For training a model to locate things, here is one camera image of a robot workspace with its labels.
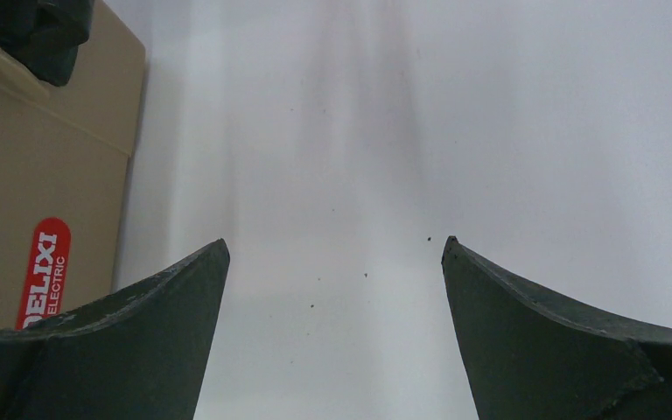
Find tan plastic storage bin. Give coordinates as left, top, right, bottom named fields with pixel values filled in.
left=0, top=1, right=146, bottom=330

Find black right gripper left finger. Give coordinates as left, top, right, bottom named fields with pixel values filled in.
left=0, top=240, right=230, bottom=419

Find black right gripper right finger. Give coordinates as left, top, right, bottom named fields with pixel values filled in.
left=442, top=237, right=672, bottom=419

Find black front bin latch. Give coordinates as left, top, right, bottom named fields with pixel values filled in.
left=0, top=0, right=95, bottom=88

